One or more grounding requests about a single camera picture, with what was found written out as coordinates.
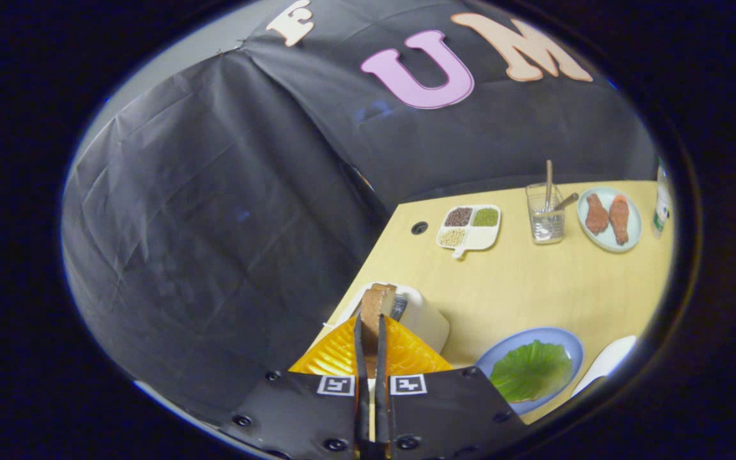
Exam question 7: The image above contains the white divided condiment tray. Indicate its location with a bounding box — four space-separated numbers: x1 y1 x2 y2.
436 204 502 259

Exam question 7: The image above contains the black backdrop cloth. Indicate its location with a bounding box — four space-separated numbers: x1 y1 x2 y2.
61 0 659 426

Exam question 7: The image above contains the toast bread slice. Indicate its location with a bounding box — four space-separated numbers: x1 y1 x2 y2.
360 283 398 378

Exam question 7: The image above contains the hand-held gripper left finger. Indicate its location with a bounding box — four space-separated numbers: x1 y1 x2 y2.
221 313 369 460

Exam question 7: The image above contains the metal wire utensil holder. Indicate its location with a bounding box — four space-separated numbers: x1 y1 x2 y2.
525 183 565 245

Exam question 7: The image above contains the brown meat patty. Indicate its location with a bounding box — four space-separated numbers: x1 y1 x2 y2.
585 194 610 236
608 195 631 246

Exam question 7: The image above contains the white toaster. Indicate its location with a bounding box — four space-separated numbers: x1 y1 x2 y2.
336 283 451 355

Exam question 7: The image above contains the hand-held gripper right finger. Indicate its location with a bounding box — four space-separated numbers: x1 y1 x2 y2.
376 313 528 460

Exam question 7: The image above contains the blue round plate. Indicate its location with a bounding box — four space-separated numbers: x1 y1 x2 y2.
474 327 585 416

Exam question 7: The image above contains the green lettuce leaf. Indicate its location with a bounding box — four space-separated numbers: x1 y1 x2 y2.
489 340 573 404

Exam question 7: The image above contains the white rectangular plate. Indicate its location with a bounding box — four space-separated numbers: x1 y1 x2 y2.
571 335 637 398

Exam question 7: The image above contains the clear plastic water bottle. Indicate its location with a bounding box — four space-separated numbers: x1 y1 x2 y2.
651 158 672 240

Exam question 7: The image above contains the pale green plate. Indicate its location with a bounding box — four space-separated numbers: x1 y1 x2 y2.
577 187 643 254

